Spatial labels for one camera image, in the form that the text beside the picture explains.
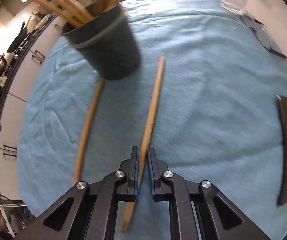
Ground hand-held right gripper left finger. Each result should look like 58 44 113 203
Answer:
13 146 140 240

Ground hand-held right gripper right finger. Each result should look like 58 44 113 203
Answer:
147 146 271 240

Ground dark perforated utensil holder cup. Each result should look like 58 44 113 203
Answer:
60 0 142 80

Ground blue towel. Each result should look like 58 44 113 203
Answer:
17 0 287 240

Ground black frying pan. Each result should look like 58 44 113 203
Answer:
7 16 34 53

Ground dark-framed eyeglasses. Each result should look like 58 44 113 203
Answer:
241 15 287 60

